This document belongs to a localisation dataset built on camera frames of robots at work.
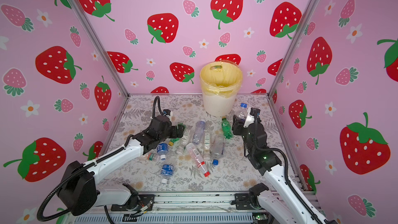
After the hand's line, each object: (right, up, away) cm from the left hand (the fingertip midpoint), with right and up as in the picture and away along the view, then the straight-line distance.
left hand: (178, 126), depth 84 cm
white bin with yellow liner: (+26, +29, +27) cm, 47 cm away
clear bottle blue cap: (+22, -10, +9) cm, 26 cm away
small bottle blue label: (-9, -13, +1) cm, 16 cm away
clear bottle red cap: (+11, -18, 0) cm, 21 cm away
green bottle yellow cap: (+28, -2, +11) cm, 31 cm away
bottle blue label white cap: (-5, -23, -5) cm, 24 cm away
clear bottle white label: (+4, -5, +8) cm, 11 cm away
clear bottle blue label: (+32, +8, -14) cm, 36 cm away
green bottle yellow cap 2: (-4, -10, +10) cm, 15 cm away
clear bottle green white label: (+16, -17, +2) cm, 23 cm away
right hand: (+31, +6, -12) cm, 34 cm away
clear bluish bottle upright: (+12, -4, +16) cm, 20 cm away
